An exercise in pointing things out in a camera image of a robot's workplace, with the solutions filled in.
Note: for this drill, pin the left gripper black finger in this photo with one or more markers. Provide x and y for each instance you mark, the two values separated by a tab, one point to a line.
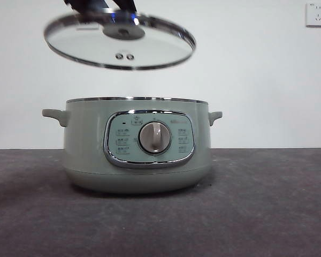
124	5
75	3

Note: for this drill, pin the glass lid with green knob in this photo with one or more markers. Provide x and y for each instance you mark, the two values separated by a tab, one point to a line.
96	45

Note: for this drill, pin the pale green electric pot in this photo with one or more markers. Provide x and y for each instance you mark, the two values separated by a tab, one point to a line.
91	150

